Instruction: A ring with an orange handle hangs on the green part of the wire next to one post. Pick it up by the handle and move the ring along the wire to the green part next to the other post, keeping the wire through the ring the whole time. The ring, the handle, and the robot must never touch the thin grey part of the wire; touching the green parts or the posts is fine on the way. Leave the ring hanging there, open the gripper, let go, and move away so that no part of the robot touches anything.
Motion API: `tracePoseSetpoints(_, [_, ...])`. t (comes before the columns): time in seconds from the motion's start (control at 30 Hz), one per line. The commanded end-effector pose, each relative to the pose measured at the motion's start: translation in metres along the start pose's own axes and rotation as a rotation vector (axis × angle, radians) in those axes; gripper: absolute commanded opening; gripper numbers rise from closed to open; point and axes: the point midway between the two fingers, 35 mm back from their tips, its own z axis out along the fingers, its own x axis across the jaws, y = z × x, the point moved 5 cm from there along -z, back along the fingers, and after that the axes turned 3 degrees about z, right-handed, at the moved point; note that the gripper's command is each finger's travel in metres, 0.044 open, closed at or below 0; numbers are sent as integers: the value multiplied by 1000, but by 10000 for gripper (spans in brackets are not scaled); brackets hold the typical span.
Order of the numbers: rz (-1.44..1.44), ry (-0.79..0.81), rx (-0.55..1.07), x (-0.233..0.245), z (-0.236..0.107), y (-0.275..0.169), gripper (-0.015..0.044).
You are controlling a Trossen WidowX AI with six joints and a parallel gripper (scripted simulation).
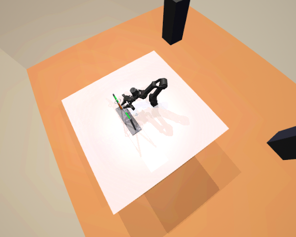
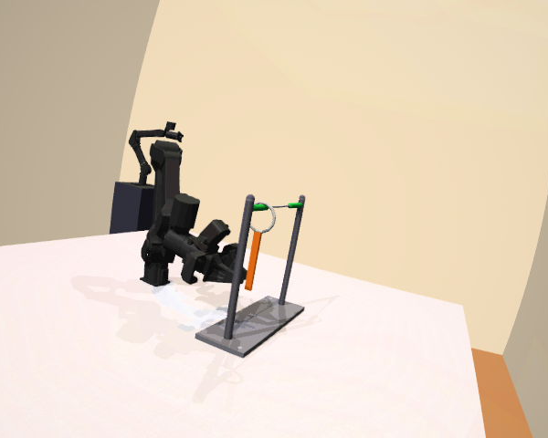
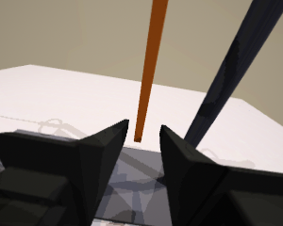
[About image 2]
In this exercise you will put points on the orange long bar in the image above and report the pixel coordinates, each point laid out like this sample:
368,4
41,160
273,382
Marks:
253,258

